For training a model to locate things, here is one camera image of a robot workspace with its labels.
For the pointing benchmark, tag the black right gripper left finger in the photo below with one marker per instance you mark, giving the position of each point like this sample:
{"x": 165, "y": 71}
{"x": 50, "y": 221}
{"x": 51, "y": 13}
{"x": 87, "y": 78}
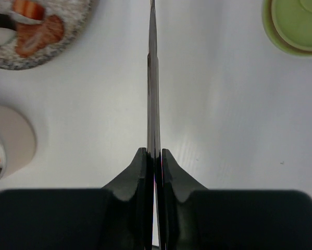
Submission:
{"x": 116, "y": 216}

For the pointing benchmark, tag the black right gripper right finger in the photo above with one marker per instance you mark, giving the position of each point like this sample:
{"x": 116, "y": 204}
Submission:
{"x": 199, "y": 218}

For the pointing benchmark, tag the stainless steel bowl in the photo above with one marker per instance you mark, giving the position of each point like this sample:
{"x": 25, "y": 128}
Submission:
{"x": 18, "y": 139}

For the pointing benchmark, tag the stainless steel tongs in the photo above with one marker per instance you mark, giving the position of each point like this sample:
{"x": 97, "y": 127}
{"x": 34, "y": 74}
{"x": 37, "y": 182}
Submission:
{"x": 153, "y": 124}

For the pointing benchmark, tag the green round lid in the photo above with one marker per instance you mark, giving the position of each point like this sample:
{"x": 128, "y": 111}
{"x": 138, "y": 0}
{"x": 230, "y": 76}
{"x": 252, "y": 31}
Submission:
{"x": 288, "y": 25}

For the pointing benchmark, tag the bacon slice toy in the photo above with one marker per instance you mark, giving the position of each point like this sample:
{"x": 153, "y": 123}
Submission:
{"x": 32, "y": 38}

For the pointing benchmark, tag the silver patterned plate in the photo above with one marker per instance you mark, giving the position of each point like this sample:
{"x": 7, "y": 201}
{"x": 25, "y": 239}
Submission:
{"x": 74, "y": 14}

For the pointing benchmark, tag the white rice cube toy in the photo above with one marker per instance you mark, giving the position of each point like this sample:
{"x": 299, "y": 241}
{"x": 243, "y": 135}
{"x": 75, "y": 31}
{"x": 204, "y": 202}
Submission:
{"x": 9, "y": 22}

